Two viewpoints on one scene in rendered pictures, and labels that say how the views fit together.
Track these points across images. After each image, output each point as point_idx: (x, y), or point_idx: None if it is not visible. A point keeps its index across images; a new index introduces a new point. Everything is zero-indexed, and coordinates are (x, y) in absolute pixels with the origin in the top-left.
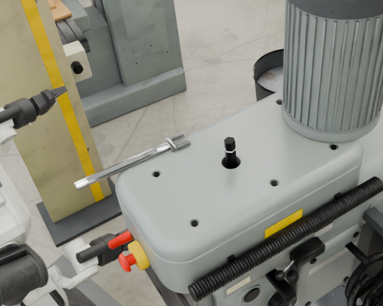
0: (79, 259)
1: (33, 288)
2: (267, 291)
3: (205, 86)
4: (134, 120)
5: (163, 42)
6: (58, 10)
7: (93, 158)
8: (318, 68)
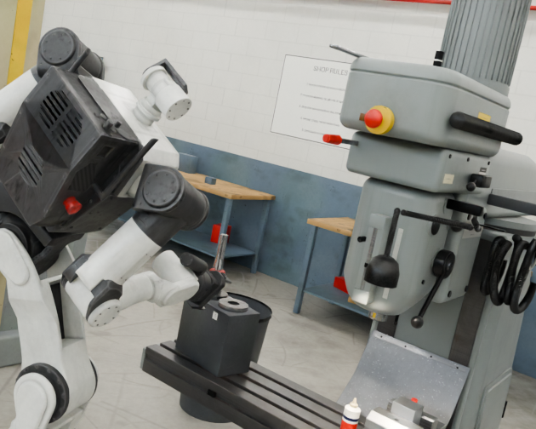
0: (188, 260)
1: (197, 213)
2: (437, 240)
3: (96, 353)
4: (2, 376)
5: None
6: None
7: None
8: (491, 20)
